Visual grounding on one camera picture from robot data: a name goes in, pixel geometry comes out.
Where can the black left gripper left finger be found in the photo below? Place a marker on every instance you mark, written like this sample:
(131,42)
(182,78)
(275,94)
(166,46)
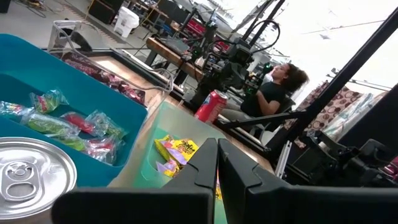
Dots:
(140,205)

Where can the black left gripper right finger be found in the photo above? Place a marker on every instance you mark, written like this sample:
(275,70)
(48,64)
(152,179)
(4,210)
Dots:
(280,205)

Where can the yellow candy pack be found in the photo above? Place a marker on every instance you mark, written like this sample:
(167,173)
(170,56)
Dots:
(164,146)
(185,148)
(168,168)
(218,189)

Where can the clear-wrapped red candy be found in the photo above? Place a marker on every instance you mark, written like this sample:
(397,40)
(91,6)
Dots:
(77,122)
(102,149)

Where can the clear-wrapped green candy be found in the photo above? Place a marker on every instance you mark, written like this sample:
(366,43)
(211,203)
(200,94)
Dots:
(73,142)
(48,101)
(104,124)
(46,124)

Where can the pink candy bar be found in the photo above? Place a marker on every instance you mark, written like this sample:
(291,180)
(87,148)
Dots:
(132,92)
(110,80)
(73,60)
(93,70)

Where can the silver soda can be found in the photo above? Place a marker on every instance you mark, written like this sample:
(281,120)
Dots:
(28,174)

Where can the clear-wrapped pink candy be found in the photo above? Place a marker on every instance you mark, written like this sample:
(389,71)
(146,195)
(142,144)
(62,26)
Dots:
(12,109)

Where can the clear acrylic bin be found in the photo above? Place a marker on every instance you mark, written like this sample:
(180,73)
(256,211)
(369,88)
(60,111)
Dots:
(62,28)

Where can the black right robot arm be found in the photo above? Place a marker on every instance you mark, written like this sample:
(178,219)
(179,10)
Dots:
(224,74)

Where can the teal translucent plastic bin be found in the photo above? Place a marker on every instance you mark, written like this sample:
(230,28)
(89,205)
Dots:
(174,121)

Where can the person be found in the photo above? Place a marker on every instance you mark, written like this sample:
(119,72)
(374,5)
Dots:
(270,93)

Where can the red soda can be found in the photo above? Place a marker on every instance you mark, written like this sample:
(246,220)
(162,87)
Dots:
(211,107)

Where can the brown circle-patterned cloth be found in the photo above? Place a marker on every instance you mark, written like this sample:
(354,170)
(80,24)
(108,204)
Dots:
(345,99)

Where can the black panel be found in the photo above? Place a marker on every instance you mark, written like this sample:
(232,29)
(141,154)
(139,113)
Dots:
(379,121)

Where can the wooden workbench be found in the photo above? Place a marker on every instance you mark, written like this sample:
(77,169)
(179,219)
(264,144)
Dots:
(168,53)

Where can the blue plastic bin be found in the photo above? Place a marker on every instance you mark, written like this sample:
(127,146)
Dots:
(46,68)

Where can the white waste bin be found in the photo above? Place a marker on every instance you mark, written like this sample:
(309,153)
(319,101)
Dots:
(126,23)

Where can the red storage bins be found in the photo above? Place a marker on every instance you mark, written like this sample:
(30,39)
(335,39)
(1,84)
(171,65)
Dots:
(196,29)

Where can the black cabinet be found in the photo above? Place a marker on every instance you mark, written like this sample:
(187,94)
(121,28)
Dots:
(104,9)

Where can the black aluminium table frame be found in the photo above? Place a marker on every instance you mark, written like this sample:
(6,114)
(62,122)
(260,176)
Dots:
(342,73)

